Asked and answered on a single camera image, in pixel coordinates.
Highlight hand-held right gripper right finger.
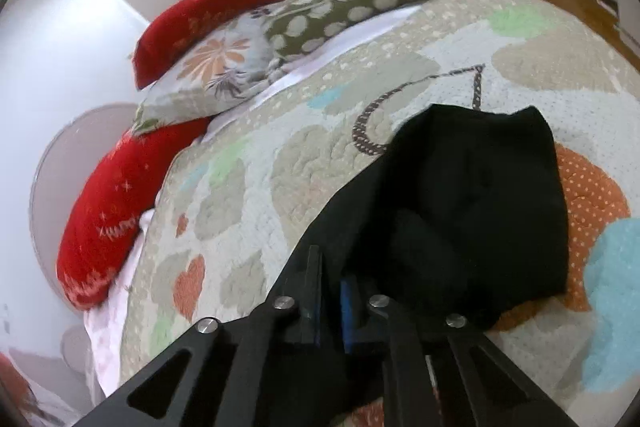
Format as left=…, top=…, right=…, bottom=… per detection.
left=340, top=278, right=591, bottom=427

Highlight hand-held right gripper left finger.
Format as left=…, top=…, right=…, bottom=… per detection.
left=75, top=244, right=326, bottom=427

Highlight black pants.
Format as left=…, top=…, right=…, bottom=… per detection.
left=280, top=104, right=571, bottom=427

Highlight heart-patterned quilt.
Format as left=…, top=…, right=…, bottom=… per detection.
left=120, top=0, right=640, bottom=427

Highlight floral grey pillow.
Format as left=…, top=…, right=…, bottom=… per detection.
left=132, top=4, right=301, bottom=136

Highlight round white headboard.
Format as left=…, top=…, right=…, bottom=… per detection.
left=29, top=103, right=147, bottom=260

